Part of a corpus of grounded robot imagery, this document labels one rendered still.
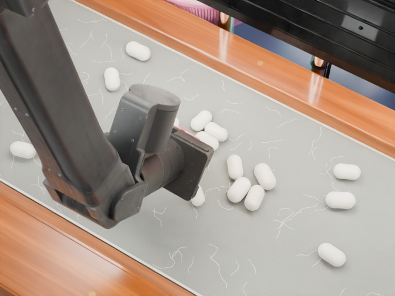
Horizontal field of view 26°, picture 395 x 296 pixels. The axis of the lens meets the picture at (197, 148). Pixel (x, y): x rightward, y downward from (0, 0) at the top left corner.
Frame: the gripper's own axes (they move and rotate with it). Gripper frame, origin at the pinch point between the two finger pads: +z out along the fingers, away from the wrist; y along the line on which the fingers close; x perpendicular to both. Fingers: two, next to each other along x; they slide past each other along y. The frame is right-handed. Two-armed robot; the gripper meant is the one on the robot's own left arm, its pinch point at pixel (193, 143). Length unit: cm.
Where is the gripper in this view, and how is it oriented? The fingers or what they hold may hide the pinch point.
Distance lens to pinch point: 109.5
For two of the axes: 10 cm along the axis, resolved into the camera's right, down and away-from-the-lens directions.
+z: 4.0, -2.1, 8.9
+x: -3.5, 8.6, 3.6
